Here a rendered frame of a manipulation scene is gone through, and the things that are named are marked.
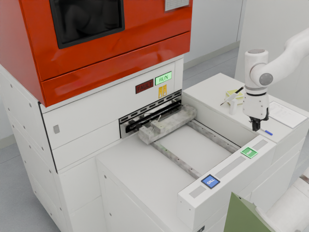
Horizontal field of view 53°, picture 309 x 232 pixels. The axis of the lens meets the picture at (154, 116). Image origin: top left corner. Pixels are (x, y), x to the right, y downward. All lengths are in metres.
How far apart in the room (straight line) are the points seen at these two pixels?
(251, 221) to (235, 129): 0.67
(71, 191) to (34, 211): 0.91
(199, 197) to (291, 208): 0.32
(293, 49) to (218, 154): 0.67
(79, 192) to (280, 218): 1.01
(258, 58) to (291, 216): 0.55
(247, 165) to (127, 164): 0.57
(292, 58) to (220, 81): 0.83
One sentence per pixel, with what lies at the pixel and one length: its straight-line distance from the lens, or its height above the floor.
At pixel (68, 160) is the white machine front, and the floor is 0.88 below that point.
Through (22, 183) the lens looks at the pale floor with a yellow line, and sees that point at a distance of 2.79.
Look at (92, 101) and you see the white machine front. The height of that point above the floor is 1.14.
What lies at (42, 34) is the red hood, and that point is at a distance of 1.17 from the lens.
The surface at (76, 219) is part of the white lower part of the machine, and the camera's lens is 1.84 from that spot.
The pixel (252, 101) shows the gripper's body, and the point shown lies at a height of 1.23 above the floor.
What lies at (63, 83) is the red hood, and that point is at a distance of 1.27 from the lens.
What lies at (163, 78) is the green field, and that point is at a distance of 1.67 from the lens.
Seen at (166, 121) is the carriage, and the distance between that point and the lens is 1.72.
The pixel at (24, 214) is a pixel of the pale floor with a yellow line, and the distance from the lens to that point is 2.57.
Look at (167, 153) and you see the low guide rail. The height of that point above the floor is 0.85.
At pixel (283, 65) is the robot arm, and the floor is 1.42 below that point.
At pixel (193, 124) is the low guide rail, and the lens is 1.75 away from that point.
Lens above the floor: 1.90
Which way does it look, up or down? 35 degrees down
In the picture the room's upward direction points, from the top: straight up
